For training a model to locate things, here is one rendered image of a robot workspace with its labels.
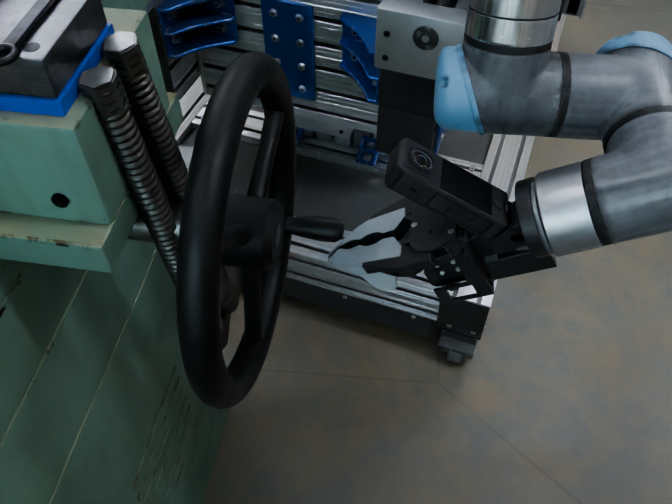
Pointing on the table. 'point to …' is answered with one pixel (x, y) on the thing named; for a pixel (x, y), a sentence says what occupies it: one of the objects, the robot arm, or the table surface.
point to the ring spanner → (22, 31)
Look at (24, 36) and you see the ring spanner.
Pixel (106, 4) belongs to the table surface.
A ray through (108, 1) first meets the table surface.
